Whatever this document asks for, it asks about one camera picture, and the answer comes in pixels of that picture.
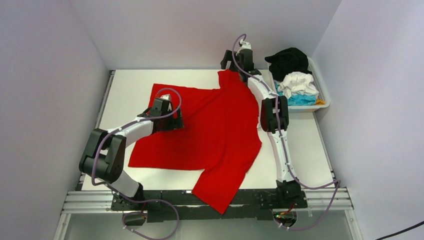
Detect red t shirt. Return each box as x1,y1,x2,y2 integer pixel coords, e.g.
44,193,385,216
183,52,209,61
128,70,262,214

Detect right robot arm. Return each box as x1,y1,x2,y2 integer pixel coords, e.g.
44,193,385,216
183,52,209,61
220,48,304,208

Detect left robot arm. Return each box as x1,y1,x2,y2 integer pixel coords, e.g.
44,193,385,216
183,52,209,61
79,94,184,210

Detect black t shirt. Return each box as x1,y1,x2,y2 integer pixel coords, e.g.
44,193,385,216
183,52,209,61
264,47,312,82

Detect white t shirt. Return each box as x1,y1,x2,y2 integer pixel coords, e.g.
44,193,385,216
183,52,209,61
274,71,320,100

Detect turquoise t shirt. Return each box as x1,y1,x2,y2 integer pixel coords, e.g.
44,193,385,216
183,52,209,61
274,81,320,106

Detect white laundry basket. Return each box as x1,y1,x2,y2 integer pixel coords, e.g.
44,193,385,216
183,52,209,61
268,56,331,113

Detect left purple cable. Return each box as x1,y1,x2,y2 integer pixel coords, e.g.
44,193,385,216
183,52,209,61
91,87,183,240

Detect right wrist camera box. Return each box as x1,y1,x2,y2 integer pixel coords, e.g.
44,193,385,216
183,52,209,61
238,39,252,52

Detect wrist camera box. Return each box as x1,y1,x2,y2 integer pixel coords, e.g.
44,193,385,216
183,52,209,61
160,94,172,102
238,39,252,52

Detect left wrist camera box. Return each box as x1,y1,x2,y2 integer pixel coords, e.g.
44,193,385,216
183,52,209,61
160,94,172,102

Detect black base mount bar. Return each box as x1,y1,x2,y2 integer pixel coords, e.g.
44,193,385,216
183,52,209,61
110,188,308,223

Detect black floor cable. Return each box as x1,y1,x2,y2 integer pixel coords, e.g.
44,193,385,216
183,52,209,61
375,220,424,240

